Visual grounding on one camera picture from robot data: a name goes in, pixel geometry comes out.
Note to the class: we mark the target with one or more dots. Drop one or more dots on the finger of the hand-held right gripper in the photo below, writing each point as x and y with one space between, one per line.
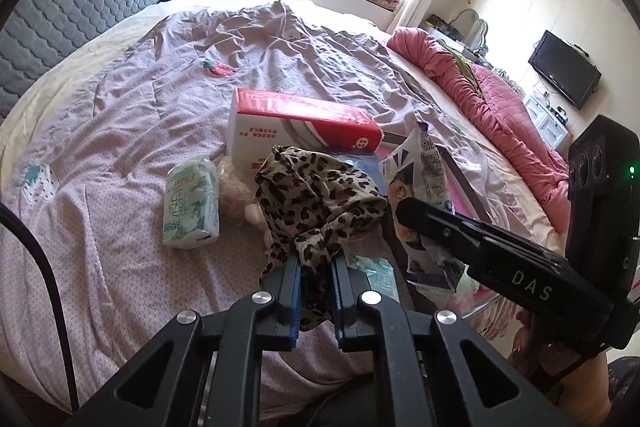
435 222

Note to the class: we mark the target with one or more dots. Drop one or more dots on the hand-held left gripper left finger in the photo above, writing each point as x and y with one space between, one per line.
295 297

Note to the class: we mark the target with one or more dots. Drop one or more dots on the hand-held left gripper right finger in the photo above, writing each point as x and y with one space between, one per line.
342 302

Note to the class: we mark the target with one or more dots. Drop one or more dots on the small green tissue pack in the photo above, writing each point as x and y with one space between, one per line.
375 274

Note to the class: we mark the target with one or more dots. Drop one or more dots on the white and purple snack packet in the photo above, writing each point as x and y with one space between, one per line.
420 167

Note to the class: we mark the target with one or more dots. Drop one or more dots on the leopard print cloth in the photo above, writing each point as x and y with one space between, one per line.
310 192

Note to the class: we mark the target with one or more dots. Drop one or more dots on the pink cloth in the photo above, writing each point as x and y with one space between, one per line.
235 192

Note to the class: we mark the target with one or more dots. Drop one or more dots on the large green tissue pack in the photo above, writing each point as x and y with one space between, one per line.
192 202

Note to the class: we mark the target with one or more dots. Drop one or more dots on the person's right hand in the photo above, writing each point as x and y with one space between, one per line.
550 372

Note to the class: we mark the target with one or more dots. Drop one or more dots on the pink quilt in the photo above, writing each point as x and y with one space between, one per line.
480 107

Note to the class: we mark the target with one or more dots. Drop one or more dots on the white dresser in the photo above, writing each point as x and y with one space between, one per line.
545 117

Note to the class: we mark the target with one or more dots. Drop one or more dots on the green striped cloth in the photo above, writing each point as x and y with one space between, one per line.
462 67

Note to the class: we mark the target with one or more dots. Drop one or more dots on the red and white tissue box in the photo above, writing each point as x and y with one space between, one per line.
280 117

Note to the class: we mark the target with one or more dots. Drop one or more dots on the black case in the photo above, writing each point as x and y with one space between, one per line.
442 27

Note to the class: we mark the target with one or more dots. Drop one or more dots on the vanity mirror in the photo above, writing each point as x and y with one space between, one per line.
472 27

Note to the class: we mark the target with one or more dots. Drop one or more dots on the black television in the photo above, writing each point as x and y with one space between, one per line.
562 69

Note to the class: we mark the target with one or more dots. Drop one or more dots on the lilac printed bed sheet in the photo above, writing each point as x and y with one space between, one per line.
150 107

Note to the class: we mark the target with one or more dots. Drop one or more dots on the cream bedspread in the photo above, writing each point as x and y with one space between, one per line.
75 57

